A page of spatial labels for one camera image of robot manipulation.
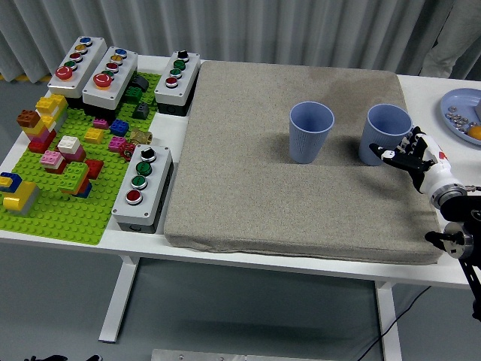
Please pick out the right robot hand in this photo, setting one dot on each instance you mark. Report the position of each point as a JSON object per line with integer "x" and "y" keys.
{"x": 436, "y": 167}

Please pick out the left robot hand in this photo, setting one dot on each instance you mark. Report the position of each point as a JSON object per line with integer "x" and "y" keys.
{"x": 56, "y": 358}

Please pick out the blue ribbed cup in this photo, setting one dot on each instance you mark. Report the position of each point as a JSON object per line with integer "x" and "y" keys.
{"x": 377, "y": 131}
{"x": 310, "y": 144}

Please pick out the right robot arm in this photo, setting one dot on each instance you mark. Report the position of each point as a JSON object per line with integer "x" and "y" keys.
{"x": 456, "y": 208}

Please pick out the orange round object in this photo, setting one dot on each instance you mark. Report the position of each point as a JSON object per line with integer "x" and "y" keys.
{"x": 475, "y": 132}

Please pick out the blue plate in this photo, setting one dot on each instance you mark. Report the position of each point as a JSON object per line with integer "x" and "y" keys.
{"x": 462, "y": 99}

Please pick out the white table leg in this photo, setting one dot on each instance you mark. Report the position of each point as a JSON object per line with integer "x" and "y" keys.
{"x": 120, "y": 297}
{"x": 389, "y": 323}

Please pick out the person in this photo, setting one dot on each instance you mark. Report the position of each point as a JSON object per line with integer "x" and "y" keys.
{"x": 454, "y": 45}

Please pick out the green brick baseplate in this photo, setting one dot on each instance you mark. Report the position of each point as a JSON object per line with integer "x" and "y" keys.
{"x": 56, "y": 225}

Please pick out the yellow grey brick stack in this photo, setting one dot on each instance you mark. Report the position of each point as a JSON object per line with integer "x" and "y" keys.
{"x": 20, "y": 195}

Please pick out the grey-brown mat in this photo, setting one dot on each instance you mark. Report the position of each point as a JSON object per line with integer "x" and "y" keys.
{"x": 263, "y": 195}

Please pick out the green brick stack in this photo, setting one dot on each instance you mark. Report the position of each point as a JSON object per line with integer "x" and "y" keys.
{"x": 73, "y": 175}

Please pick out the blue yellow brick stack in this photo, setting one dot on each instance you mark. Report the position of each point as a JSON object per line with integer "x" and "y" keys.
{"x": 13, "y": 176}

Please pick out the red toy brick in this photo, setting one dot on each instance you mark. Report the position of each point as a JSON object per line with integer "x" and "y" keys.
{"x": 94, "y": 168}

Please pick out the four-button selector control box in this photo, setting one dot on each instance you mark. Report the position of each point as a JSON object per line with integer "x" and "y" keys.
{"x": 186, "y": 80}
{"x": 158, "y": 184}

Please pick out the white pink brick stack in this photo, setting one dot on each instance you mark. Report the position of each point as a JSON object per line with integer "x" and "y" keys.
{"x": 69, "y": 143}

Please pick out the yellow pink red brick stack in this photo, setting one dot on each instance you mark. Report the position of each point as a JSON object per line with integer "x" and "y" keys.
{"x": 39, "y": 139}

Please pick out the yellow toy brick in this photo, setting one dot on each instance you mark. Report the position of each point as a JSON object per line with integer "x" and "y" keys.
{"x": 94, "y": 135}

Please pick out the brass pipe fitting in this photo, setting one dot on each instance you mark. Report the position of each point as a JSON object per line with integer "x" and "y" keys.
{"x": 141, "y": 137}

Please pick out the blue toy brick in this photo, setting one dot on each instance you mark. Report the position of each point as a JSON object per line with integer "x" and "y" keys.
{"x": 119, "y": 128}

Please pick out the small magenta toy brick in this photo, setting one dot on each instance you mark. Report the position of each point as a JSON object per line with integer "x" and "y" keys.
{"x": 100, "y": 123}

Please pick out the brown toy brick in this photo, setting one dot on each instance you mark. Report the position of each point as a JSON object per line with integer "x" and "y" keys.
{"x": 28, "y": 118}

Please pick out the grey curtain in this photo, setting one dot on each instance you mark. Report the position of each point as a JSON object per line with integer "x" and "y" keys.
{"x": 225, "y": 30}

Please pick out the yellow white brick stack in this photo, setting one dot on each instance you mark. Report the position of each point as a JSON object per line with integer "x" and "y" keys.
{"x": 50, "y": 103}

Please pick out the dark grey sloped brick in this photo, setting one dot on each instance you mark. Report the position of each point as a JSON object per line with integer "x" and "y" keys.
{"x": 141, "y": 111}

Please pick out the dark green toy brick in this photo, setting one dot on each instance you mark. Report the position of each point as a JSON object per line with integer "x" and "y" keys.
{"x": 133, "y": 94}

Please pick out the yellow black floor tape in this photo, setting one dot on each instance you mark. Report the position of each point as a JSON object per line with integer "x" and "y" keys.
{"x": 22, "y": 77}

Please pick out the grey curved toy brick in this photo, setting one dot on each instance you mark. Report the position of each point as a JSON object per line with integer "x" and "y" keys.
{"x": 142, "y": 82}

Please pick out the five-button control box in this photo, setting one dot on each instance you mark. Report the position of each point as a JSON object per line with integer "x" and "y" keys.
{"x": 124, "y": 73}
{"x": 88, "y": 62}

